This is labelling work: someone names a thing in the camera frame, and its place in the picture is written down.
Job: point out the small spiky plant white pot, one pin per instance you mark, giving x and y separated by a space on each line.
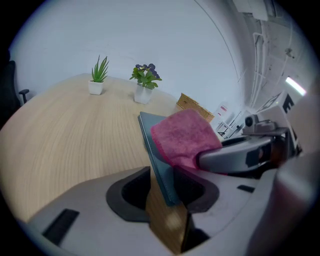
96 85

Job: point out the white shelf unit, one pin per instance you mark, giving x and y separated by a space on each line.
225 120

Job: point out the purple flower plant white pot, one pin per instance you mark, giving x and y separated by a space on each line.
143 85

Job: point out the white conduit pipes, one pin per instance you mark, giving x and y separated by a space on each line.
260 62

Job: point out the black office chair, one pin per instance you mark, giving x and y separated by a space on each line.
8 95

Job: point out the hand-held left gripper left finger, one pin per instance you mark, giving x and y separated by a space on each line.
95 207

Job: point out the rectangular ceiling light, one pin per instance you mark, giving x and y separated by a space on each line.
296 86

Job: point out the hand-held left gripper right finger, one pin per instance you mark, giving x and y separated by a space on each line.
232 200

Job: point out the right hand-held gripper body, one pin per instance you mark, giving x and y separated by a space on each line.
270 117

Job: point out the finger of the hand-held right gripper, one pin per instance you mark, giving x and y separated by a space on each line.
230 157
237 140

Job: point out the wicker tissue box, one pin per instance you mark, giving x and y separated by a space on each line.
190 103

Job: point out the pink cloth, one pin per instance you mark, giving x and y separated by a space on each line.
185 135

